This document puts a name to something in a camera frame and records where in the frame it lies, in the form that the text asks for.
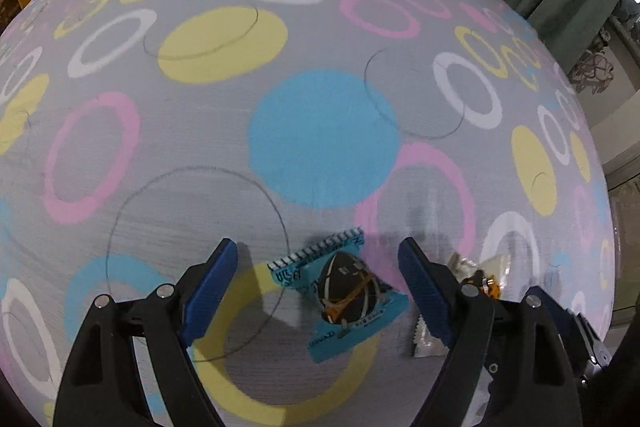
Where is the circle-printed bed sheet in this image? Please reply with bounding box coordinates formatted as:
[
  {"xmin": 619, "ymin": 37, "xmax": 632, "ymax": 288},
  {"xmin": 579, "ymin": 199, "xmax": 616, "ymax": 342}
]
[{"xmin": 0, "ymin": 0, "xmax": 618, "ymax": 427}]

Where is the clear plastic wrapper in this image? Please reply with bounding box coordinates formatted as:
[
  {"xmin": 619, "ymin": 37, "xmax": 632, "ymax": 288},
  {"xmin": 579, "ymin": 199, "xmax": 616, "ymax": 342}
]
[{"xmin": 447, "ymin": 252, "xmax": 513, "ymax": 300}]

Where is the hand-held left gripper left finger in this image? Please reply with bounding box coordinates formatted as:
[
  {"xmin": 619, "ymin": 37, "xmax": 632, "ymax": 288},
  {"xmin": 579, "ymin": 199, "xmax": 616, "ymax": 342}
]
[{"xmin": 52, "ymin": 238, "xmax": 240, "ymax": 427}]

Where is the white serrated wrapper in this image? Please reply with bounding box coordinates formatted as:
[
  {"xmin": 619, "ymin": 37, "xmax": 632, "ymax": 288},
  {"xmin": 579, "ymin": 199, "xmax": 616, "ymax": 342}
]
[{"xmin": 411, "ymin": 316, "xmax": 448, "ymax": 359}]

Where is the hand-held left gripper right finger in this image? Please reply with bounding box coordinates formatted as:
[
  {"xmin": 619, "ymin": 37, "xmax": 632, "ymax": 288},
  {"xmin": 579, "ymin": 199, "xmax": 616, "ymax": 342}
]
[{"xmin": 397, "ymin": 237, "xmax": 583, "ymax": 427}]

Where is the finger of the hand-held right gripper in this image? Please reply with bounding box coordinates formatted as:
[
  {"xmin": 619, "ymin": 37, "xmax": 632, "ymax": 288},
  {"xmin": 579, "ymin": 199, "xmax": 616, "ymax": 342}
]
[{"xmin": 529, "ymin": 285, "xmax": 609, "ymax": 373}]

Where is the blue snack wrapper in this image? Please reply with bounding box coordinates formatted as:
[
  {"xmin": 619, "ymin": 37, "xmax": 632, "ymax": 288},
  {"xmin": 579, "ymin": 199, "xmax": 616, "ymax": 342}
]
[{"xmin": 266, "ymin": 227, "xmax": 411, "ymax": 364}]

